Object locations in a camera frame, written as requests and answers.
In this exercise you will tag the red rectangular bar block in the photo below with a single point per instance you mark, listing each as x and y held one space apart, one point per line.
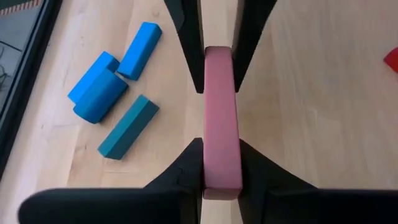
392 59

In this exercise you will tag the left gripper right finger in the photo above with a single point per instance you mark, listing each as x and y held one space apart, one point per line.
295 205

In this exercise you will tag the blue rectangular bar block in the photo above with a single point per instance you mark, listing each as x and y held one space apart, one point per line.
140 49
91 73

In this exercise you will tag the blue cylinder block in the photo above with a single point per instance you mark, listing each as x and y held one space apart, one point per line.
99 98

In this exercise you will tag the black aluminium table frame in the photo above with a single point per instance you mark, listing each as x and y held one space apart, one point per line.
28 71

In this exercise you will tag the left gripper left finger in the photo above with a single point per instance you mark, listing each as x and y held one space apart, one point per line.
140 205

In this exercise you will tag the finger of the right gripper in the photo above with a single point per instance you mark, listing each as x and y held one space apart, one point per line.
248 28
191 37

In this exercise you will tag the pink rectangular bar block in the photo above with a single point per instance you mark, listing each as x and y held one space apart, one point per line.
220 124

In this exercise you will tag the black mat orange-striped edge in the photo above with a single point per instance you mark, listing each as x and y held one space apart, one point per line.
18 7

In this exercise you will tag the teal rectangular bar block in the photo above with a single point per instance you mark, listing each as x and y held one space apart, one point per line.
129 127

